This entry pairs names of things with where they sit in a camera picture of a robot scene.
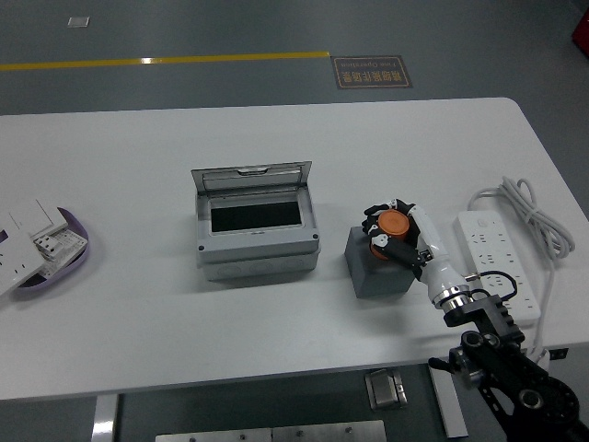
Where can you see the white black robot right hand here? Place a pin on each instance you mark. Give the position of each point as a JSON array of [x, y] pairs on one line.
[[439, 271]]

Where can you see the orange cylinder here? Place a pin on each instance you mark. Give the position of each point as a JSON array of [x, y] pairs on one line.
[[393, 223]]

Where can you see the grey junction box with lid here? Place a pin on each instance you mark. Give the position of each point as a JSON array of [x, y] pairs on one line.
[[257, 258]]

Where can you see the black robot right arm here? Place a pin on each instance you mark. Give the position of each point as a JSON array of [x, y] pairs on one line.
[[501, 368]]

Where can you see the grey cube with round hole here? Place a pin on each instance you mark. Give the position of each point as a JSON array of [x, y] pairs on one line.
[[377, 276]]

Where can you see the metal floor socket box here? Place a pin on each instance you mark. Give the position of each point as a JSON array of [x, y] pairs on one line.
[[384, 391]]

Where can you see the white power strip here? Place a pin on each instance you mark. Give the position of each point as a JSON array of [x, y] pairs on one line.
[[490, 248]]

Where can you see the white table leg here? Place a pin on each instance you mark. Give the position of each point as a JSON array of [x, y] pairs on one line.
[[103, 419], [453, 414]]

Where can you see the black table controller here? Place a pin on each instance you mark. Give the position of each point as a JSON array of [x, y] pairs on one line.
[[559, 354]]

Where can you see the red object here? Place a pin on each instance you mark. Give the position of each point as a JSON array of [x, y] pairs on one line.
[[582, 30]]

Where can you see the purple tray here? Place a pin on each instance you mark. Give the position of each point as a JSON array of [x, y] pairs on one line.
[[73, 269]]

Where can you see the white socket modules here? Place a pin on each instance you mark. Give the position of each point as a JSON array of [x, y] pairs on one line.
[[57, 248]]

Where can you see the large white socket panel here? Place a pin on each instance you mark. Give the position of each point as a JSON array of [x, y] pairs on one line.
[[16, 262]]

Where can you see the small metal floor plate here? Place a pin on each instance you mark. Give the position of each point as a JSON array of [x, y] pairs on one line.
[[78, 21]]

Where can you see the steel base plate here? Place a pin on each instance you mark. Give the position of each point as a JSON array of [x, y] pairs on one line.
[[276, 433]]

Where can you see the white switch plate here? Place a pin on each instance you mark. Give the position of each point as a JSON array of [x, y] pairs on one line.
[[34, 214]]

